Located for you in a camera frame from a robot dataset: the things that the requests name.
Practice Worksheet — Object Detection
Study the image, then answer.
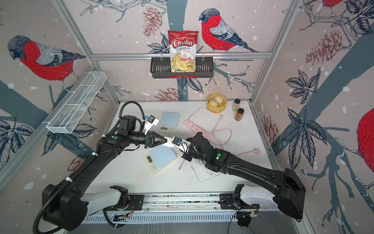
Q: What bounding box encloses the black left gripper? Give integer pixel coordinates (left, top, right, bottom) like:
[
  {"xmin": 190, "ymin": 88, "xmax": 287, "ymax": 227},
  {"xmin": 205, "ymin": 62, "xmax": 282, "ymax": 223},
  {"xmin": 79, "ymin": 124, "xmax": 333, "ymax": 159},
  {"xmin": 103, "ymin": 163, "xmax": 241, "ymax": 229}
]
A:
[{"xmin": 129, "ymin": 130, "xmax": 167, "ymax": 149}]

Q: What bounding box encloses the white charger adapter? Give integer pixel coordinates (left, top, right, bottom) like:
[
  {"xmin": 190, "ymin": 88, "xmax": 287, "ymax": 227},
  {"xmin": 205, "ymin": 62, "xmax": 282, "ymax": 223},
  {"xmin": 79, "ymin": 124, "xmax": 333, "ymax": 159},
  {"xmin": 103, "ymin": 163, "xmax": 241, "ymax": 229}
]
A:
[{"xmin": 163, "ymin": 137, "xmax": 181, "ymax": 148}]

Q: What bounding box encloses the blue-top kitchen scale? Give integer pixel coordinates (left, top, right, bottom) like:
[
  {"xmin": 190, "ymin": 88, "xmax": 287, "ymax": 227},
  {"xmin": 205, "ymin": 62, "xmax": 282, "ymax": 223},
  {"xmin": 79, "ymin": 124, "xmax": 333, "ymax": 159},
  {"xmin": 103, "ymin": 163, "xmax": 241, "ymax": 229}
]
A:
[
  {"xmin": 158, "ymin": 112, "xmax": 180, "ymax": 134},
  {"xmin": 143, "ymin": 145, "xmax": 177, "ymax": 175}
]

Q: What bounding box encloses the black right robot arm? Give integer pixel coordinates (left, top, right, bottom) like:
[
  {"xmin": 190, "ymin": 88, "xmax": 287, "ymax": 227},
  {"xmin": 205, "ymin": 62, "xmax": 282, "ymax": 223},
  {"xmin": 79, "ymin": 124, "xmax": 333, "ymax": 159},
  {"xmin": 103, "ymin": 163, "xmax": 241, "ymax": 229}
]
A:
[{"xmin": 183, "ymin": 132, "xmax": 306, "ymax": 221}]

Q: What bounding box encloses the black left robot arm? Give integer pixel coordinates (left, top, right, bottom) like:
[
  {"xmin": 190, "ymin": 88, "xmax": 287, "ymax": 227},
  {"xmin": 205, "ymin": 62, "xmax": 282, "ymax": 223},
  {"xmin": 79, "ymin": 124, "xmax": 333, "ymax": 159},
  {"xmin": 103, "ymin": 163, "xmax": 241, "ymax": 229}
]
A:
[{"xmin": 32, "ymin": 114, "xmax": 167, "ymax": 234}]

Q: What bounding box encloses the pink power strip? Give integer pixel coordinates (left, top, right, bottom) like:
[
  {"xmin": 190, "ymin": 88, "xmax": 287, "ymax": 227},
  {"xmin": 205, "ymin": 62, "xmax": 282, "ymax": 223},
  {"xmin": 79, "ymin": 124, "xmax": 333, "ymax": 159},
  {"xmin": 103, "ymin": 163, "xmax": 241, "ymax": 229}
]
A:
[{"xmin": 183, "ymin": 120, "xmax": 210, "ymax": 140}]

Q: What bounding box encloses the bun in bowl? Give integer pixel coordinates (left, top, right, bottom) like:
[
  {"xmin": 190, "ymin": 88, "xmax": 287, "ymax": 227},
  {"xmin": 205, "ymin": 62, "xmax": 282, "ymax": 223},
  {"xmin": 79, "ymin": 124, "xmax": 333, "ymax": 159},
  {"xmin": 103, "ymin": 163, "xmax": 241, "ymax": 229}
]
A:
[
  {"xmin": 209, "ymin": 99, "xmax": 219, "ymax": 107},
  {"xmin": 214, "ymin": 95, "xmax": 224, "ymax": 105}
]

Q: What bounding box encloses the yellow rimmed wooden bowl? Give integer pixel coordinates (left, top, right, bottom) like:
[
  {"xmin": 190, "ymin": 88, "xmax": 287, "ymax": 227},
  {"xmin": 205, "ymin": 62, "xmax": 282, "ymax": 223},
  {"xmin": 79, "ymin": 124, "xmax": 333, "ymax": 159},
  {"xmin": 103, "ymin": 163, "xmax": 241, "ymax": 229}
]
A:
[{"xmin": 206, "ymin": 93, "xmax": 227, "ymax": 113}]

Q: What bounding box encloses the brown spice jar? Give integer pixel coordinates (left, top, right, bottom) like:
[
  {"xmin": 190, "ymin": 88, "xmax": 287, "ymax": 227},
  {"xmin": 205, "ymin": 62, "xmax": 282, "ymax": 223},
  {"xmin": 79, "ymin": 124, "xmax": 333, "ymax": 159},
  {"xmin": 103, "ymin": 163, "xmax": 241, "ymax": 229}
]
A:
[{"xmin": 235, "ymin": 108, "xmax": 244, "ymax": 121}]

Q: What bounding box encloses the light spice jar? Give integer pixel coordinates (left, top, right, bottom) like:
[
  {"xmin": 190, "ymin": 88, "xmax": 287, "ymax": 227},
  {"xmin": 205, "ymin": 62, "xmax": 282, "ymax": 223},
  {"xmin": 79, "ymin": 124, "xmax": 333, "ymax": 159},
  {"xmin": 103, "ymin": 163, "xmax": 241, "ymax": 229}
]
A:
[{"xmin": 232, "ymin": 98, "xmax": 241, "ymax": 112}]

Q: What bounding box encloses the red cassava chips bag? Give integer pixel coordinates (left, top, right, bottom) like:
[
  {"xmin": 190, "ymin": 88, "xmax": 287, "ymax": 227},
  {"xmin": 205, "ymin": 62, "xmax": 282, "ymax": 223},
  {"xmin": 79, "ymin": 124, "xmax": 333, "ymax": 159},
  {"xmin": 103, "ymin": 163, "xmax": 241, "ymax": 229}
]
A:
[{"xmin": 168, "ymin": 31, "xmax": 198, "ymax": 73}]

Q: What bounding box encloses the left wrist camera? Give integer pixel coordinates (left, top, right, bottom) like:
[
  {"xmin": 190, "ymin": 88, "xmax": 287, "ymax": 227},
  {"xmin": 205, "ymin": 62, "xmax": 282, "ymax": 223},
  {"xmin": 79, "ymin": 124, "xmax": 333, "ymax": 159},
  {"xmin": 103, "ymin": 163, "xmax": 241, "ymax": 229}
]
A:
[{"xmin": 144, "ymin": 115, "xmax": 159, "ymax": 135}]

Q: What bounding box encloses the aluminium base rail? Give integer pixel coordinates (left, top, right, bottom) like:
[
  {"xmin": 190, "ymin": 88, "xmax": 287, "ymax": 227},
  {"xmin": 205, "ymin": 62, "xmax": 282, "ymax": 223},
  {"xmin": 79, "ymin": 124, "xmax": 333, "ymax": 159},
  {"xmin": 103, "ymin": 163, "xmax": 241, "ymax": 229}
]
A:
[{"xmin": 84, "ymin": 191, "xmax": 293, "ymax": 214}]

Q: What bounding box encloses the pink power strip cord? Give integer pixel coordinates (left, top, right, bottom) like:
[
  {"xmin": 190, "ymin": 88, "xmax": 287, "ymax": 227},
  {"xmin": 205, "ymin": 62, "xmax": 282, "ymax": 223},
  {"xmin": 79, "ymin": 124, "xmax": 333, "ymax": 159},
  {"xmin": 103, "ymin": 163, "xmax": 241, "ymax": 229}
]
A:
[{"xmin": 187, "ymin": 107, "xmax": 262, "ymax": 157}]

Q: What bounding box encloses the black hanging wire basket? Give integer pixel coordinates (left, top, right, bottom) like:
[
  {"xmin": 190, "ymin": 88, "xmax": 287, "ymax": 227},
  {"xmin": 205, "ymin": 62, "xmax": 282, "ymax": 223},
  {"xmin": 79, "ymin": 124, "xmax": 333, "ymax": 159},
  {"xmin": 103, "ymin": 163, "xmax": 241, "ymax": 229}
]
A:
[{"xmin": 150, "ymin": 57, "xmax": 214, "ymax": 79}]

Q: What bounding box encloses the white mesh wall shelf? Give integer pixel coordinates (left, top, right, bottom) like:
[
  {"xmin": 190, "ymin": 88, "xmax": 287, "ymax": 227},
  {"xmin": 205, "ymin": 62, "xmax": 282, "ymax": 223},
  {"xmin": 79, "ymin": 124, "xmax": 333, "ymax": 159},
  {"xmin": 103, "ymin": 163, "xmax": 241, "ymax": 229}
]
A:
[{"xmin": 46, "ymin": 71, "xmax": 107, "ymax": 134}]

